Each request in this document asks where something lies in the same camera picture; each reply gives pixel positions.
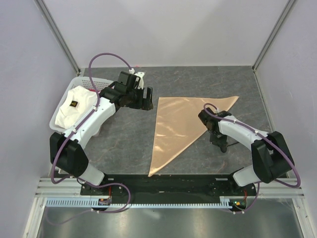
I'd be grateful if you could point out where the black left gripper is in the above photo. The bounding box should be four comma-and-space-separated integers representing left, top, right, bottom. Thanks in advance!
125, 86, 153, 111

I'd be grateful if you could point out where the peach satin napkin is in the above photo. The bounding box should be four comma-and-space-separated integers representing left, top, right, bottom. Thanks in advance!
148, 96, 239, 177

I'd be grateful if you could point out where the black spoon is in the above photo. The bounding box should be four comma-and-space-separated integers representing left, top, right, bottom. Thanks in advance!
220, 142, 239, 153

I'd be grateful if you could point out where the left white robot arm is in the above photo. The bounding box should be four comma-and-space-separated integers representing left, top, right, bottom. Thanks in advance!
50, 71, 153, 195

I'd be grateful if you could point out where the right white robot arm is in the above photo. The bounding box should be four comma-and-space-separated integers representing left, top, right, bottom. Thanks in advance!
198, 108, 295, 195

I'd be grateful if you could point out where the white plastic basket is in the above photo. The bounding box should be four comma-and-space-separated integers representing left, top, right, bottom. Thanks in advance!
49, 76, 116, 138

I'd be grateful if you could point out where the white cloth with logo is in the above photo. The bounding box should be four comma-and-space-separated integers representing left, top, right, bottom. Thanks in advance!
55, 86, 97, 129

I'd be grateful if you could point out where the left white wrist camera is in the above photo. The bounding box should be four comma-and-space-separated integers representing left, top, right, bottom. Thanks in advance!
133, 72, 145, 89

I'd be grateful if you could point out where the right aluminium frame post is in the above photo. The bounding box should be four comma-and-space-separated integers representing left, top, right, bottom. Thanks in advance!
252, 0, 297, 73

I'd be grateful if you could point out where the aluminium frame post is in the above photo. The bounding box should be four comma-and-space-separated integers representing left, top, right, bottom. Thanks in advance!
252, 0, 297, 73
34, 0, 81, 76

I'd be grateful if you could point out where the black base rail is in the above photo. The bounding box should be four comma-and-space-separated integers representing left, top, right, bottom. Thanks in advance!
80, 175, 256, 205

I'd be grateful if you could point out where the light blue cable duct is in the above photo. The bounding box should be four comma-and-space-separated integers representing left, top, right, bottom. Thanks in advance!
46, 194, 232, 209

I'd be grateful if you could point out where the left aluminium frame post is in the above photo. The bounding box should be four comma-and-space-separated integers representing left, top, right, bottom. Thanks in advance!
34, 0, 81, 76

